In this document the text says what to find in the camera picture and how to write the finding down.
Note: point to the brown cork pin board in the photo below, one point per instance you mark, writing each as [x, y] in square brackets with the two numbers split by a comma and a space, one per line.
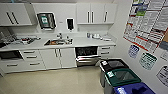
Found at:
[164, 41]

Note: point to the stainless steel sink basin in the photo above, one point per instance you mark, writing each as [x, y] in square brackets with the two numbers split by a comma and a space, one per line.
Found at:
[50, 42]

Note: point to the white narrow drawer cabinet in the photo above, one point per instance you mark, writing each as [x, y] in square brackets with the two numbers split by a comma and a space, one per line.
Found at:
[106, 51]

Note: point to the black coffee machine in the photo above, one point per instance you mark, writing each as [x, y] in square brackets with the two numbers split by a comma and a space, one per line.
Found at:
[4, 38]

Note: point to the large white wall poster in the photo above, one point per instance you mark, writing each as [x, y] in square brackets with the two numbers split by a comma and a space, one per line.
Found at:
[146, 23]

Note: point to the white upper cabinet small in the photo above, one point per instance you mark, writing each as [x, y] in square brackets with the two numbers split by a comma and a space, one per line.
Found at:
[15, 15]

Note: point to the stainless steel dishwasher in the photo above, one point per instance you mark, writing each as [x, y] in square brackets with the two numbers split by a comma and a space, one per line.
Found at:
[87, 55]

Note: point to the chrome sink faucet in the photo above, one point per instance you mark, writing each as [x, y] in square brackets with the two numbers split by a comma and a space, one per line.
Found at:
[60, 35]

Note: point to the black wall soap dispenser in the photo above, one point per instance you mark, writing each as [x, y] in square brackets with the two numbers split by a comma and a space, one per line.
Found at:
[70, 24]

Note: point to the blue dish soap bottle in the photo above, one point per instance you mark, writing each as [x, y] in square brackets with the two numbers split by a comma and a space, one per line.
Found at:
[88, 35]

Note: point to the small wall paper notices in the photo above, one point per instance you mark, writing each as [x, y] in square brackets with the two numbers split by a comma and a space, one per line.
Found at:
[146, 61]

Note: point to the steel paper towel dispenser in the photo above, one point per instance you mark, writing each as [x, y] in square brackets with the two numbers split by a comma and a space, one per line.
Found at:
[46, 21]

